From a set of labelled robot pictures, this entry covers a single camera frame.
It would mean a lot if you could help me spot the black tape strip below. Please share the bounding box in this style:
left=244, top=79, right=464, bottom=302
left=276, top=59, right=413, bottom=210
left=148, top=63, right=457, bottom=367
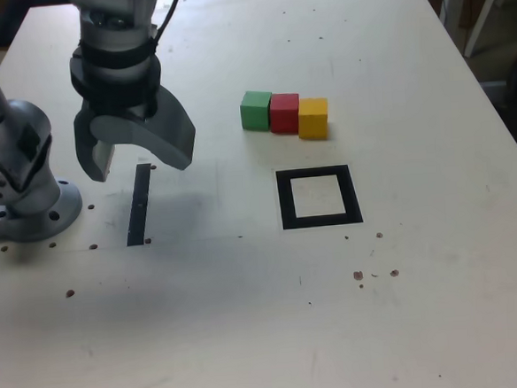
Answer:
left=120, top=163, right=157, bottom=248

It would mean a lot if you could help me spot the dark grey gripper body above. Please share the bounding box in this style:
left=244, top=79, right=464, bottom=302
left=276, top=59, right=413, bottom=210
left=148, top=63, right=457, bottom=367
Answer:
left=83, top=98, right=160, bottom=126

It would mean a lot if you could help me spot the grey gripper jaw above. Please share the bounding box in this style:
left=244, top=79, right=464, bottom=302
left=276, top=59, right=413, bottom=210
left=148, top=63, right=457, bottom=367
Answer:
left=73, top=104, right=118, bottom=185
left=89, top=83, right=200, bottom=178

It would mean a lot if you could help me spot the green cube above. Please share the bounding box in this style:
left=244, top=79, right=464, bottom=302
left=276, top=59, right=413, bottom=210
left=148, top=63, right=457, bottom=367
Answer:
left=238, top=89, right=275, bottom=132

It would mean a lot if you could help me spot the yellow cube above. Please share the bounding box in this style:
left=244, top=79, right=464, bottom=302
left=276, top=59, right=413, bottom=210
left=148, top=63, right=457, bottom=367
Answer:
left=296, top=96, right=331, bottom=142

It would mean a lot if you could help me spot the black tape square outline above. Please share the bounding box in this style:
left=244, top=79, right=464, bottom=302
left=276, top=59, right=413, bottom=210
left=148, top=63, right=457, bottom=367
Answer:
left=274, top=163, right=365, bottom=231

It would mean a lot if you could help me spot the red cube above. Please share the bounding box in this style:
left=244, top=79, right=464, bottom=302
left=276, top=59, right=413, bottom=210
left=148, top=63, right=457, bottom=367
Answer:
left=267, top=91, right=303, bottom=136

